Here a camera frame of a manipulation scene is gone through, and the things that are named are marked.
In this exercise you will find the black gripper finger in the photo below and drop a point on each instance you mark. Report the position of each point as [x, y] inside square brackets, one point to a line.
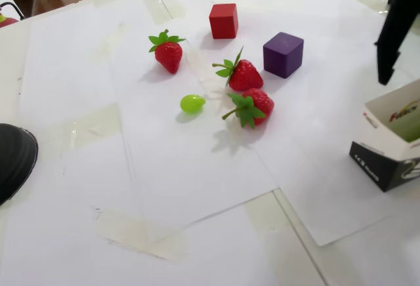
[398, 23]

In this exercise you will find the purple wooden cube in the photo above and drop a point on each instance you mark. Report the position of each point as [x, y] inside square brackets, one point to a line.
[282, 56]

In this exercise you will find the green plastic grape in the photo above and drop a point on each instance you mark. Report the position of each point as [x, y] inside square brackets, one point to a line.
[191, 104]

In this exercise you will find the white and black cardboard box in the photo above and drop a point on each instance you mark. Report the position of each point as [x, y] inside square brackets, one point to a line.
[370, 164]

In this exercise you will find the red plastic strawberry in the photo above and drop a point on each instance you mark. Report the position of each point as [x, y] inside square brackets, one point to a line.
[246, 76]
[169, 56]
[262, 102]

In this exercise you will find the red wooden cube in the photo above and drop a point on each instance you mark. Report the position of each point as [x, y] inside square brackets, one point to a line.
[223, 23]

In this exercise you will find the beige masking tape strip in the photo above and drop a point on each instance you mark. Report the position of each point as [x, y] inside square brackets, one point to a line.
[198, 69]
[110, 41]
[138, 233]
[92, 125]
[160, 4]
[262, 214]

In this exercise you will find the black round stand base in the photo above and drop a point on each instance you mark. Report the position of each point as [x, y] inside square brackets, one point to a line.
[16, 158]

